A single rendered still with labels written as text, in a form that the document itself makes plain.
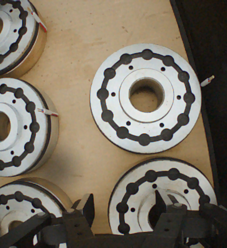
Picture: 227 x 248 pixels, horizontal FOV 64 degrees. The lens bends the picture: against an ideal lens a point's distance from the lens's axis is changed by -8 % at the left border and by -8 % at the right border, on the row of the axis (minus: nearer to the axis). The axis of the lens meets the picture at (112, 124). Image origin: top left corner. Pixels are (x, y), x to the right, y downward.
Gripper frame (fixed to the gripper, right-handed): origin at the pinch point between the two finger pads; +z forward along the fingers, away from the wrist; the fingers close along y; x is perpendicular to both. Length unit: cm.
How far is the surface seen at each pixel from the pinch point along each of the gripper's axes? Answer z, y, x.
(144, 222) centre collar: 1.2, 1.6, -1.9
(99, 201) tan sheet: 5.0, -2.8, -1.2
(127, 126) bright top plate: 2.0, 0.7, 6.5
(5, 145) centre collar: 1.8, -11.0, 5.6
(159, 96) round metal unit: 3.5, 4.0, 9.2
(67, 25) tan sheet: 5.9, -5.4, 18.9
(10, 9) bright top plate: 2.9, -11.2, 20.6
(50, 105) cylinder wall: 4.1, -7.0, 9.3
